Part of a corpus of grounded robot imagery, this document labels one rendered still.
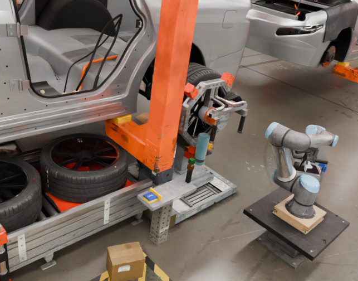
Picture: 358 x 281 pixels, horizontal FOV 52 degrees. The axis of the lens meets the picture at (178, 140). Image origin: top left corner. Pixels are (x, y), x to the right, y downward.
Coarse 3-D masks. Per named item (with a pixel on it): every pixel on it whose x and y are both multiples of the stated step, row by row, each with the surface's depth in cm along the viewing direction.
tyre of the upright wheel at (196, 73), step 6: (192, 66) 287; (198, 66) 288; (204, 66) 294; (192, 72) 279; (198, 72) 278; (204, 72) 280; (210, 72) 283; (216, 72) 288; (192, 78) 274; (198, 78) 275; (204, 78) 280; (210, 78) 286; (216, 78) 290; (186, 84) 272; (192, 84) 274; (186, 96) 275; (180, 138) 293; (180, 144) 299; (186, 144) 303
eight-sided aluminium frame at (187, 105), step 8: (208, 80) 281; (216, 80) 285; (200, 88) 272; (208, 88) 276; (224, 88) 290; (224, 96) 305; (184, 104) 271; (192, 104) 272; (224, 104) 308; (184, 112) 275; (184, 120) 274; (184, 128) 277; (184, 136) 281; (192, 144) 294
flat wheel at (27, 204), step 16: (0, 160) 257; (16, 160) 260; (0, 176) 261; (16, 176) 249; (32, 176) 246; (0, 192) 231; (32, 192) 232; (0, 208) 216; (16, 208) 220; (32, 208) 234; (16, 224) 226
